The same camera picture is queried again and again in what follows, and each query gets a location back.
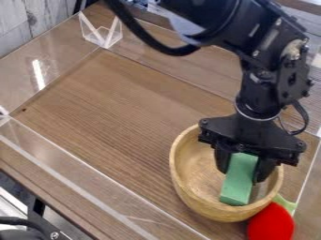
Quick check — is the black table clamp bracket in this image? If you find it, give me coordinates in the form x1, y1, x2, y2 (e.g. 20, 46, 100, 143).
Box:
0, 198, 73, 240

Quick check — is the brown wooden bowl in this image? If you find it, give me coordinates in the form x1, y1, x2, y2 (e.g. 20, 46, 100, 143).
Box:
170, 125, 285, 222

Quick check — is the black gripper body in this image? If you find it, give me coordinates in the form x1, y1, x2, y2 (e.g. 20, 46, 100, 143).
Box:
198, 113, 306, 166

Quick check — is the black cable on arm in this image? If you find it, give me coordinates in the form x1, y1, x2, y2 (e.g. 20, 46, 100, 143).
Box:
277, 101, 311, 136

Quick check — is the red plush strawberry toy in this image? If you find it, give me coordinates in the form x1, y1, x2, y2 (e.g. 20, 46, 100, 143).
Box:
247, 194, 297, 240

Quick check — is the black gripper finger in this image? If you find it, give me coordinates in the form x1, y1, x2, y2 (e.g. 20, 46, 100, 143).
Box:
214, 147, 231, 173
254, 157, 279, 183

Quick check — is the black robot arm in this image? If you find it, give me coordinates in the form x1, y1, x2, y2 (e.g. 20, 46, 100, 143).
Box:
103, 0, 313, 182

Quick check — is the clear acrylic enclosure wall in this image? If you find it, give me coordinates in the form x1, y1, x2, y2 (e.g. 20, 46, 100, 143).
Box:
0, 107, 208, 240

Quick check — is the green foam block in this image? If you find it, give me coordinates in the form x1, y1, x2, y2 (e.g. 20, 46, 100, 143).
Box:
219, 153, 258, 206

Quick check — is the clear acrylic corner bracket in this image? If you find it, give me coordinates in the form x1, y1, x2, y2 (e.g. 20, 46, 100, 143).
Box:
77, 12, 123, 49

